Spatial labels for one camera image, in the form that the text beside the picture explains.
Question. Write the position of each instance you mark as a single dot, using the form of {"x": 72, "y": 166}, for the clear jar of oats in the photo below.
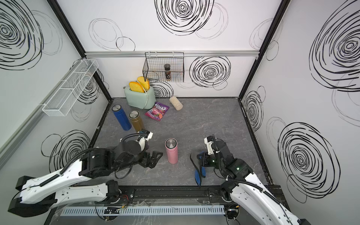
{"x": 176, "y": 103}

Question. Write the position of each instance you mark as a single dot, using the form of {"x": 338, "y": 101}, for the yellow toast slice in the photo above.
{"x": 144, "y": 82}
{"x": 136, "y": 87}

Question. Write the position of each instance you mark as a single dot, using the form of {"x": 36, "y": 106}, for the white slotted cable duct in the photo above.
{"x": 144, "y": 210}

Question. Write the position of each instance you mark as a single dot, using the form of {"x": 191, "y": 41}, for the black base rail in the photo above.
{"x": 212, "y": 194}

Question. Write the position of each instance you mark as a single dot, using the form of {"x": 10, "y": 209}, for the purple candy bag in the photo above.
{"x": 157, "y": 111}

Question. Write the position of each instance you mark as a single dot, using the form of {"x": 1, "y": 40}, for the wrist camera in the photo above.
{"x": 144, "y": 137}
{"x": 210, "y": 144}

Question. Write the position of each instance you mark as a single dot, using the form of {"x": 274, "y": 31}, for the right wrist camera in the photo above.
{"x": 210, "y": 144}

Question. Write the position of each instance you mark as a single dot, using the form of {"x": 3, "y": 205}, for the rear yellow toast slice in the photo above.
{"x": 144, "y": 82}

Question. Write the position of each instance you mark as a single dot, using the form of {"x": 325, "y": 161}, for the mint green toaster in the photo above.
{"x": 144, "y": 100}

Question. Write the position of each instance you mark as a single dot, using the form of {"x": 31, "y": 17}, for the front yellow toast slice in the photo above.
{"x": 136, "y": 87}

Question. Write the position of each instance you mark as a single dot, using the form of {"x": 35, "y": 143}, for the dark spice bottle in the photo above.
{"x": 167, "y": 68}

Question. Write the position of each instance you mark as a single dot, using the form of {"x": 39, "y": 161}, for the gold thermos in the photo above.
{"x": 136, "y": 120}

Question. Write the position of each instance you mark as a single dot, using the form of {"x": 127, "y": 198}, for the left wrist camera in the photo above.
{"x": 144, "y": 137}

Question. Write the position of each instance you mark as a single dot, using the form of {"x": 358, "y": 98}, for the pink thermos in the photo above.
{"x": 172, "y": 150}

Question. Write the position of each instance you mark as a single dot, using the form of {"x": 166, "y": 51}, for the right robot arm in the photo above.
{"x": 243, "y": 187}

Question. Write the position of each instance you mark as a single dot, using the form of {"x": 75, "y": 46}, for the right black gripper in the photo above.
{"x": 205, "y": 160}

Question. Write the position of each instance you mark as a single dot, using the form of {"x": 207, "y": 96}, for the blue and grey cloth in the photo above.
{"x": 197, "y": 160}

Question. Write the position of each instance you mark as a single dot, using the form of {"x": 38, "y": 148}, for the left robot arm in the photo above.
{"x": 37, "y": 196}

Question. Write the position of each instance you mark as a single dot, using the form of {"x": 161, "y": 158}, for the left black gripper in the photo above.
{"x": 154, "y": 160}

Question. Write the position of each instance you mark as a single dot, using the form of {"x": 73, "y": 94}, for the black wire basket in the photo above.
{"x": 153, "y": 68}

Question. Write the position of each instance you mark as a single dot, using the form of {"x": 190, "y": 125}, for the white mesh wall shelf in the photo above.
{"x": 74, "y": 87}

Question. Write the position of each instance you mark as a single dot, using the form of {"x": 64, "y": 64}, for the blue thermos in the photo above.
{"x": 121, "y": 117}

